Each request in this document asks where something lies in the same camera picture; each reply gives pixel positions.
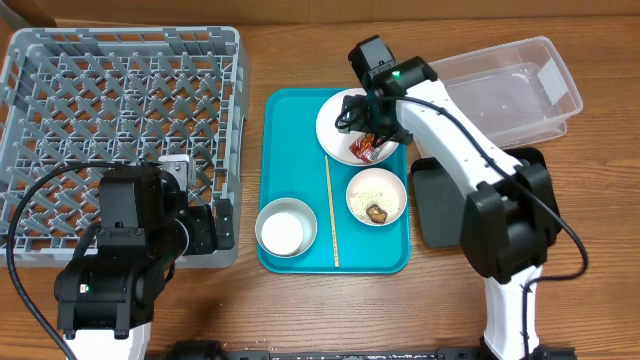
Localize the red snack wrapper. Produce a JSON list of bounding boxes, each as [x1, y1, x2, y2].
[[349, 134, 387, 164]]

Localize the pink bowl with rice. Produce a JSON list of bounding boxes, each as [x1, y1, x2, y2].
[[346, 168, 408, 227]]

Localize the white paper cup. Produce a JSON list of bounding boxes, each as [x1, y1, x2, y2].
[[260, 213, 304, 256]]

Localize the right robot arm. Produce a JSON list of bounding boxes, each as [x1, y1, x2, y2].
[[334, 52, 561, 359]]

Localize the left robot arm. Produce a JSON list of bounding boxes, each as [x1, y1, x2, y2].
[[54, 165, 235, 359]]

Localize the grey dishwasher rack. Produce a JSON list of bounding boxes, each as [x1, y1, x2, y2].
[[1, 26, 251, 268]]

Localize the white round plate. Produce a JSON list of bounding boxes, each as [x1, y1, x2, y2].
[[316, 88, 398, 167]]

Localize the grey bowl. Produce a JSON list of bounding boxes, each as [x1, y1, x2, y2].
[[255, 198, 318, 258]]

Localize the teal plastic tray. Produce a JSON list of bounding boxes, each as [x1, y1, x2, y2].
[[257, 88, 411, 274]]

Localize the black plastic tray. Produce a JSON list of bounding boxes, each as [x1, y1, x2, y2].
[[411, 148, 562, 263]]

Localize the wooden chopstick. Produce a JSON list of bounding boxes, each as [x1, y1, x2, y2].
[[324, 155, 340, 268]]

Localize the clear plastic bin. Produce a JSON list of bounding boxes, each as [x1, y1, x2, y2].
[[431, 36, 583, 148]]

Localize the black rail at bottom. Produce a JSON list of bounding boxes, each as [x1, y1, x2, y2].
[[169, 339, 577, 360]]

